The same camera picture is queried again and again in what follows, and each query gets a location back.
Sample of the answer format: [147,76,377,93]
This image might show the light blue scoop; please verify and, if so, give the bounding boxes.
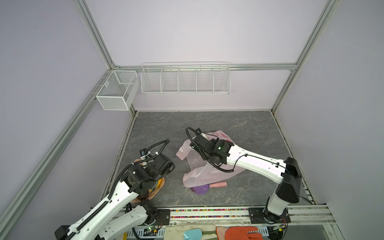
[183,229,203,240]

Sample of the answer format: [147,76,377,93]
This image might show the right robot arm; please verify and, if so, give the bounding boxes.
[186,127,302,225]

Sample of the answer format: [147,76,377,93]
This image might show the small white mesh basket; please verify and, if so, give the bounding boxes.
[96,70,140,111]

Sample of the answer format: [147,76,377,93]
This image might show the long white wire basket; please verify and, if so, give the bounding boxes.
[141,62,232,95]

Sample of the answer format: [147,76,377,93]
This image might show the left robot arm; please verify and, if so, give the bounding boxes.
[55,139,176,240]

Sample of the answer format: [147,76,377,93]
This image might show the pink plastic bag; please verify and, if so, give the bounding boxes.
[176,140,245,188]

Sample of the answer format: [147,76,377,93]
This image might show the beige cloth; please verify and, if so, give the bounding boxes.
[164,225,219,240]

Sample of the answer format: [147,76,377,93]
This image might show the purple scoop with pink handle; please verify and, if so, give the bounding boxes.
[191,182,228,195]

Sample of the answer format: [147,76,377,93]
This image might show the red orange glove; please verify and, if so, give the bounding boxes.
[225,227,263,240]

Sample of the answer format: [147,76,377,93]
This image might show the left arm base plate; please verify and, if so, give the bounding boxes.
[140,209,171,226]

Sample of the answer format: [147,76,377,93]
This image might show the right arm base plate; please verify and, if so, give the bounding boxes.
[248,207,291,225]

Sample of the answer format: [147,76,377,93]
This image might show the pink wavy plate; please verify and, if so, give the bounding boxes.
[131,157,169,201]

